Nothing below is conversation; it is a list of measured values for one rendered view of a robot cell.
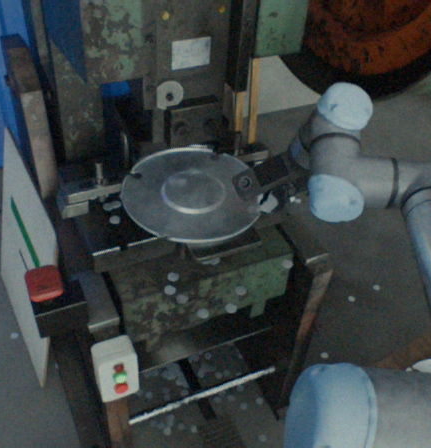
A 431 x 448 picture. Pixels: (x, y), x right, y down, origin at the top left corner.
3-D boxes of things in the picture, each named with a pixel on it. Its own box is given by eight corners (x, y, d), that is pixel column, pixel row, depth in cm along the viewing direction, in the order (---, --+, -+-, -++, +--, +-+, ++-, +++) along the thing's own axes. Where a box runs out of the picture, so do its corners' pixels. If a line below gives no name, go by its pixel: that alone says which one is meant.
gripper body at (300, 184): (315, 196, 106) (343, 165, 96) (275, 208, 103) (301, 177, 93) (298, 161, 108) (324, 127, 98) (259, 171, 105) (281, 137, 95)
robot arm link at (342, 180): (396, 205, 76) (392, 136, 81) (313, 197, 76) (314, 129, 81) (378, 229, 83) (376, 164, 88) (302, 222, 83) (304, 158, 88)
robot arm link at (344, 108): (326, 120, 78) (326, 71, 82) (296, 158, 88) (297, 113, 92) (377, 132, 80) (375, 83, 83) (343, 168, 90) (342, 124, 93)
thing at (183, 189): (238, 261, 103) (238, 258, 102) (95, 217, 109) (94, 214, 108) (280, 171, 123) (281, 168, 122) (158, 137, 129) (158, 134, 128)
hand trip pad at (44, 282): (69, 315, 103) (64, 288, 98) (36, 325, 101) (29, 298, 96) (60, 288, 108) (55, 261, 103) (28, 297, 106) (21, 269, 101)
